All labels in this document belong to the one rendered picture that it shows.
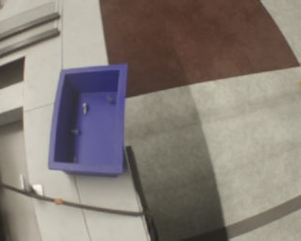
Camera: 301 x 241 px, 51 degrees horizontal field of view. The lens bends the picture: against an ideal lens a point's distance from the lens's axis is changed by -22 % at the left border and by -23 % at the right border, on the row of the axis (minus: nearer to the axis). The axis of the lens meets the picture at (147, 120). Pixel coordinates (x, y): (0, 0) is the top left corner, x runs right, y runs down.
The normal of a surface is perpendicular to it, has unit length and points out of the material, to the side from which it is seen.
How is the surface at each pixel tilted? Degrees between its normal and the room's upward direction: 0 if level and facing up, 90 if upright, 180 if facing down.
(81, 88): 85
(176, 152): 0
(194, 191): 0
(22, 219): 0
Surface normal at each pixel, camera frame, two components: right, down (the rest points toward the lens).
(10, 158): -0.04, -0.47
